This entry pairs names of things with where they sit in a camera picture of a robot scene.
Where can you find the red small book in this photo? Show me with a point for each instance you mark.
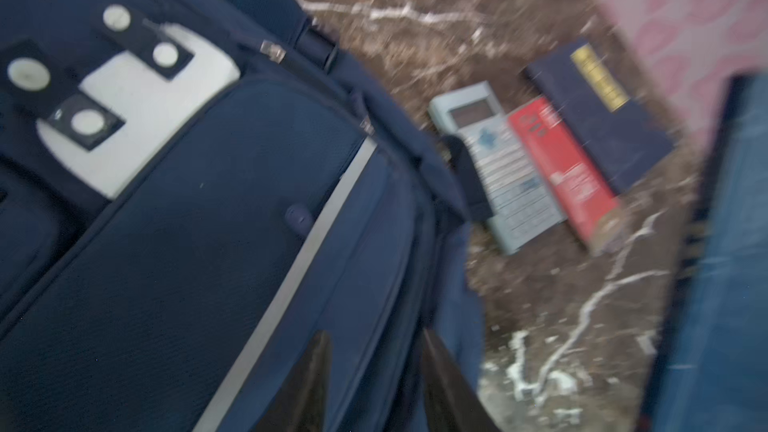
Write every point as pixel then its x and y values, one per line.
pixel 592 209

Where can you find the navy blue student backpack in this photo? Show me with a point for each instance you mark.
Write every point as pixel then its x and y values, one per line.
pixel 190 190

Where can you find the navy book far right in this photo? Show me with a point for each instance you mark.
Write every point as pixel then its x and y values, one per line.
pixel 618 133

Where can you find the light blue scientific calculator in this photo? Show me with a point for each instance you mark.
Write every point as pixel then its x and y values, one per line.
pixel 522 206

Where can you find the navy book yellow label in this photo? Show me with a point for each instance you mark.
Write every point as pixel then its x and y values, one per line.
pixel 710 371

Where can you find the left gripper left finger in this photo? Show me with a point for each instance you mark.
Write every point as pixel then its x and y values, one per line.
pixel 300 403

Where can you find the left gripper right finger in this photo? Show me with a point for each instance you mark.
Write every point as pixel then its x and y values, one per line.
pixel 450 404

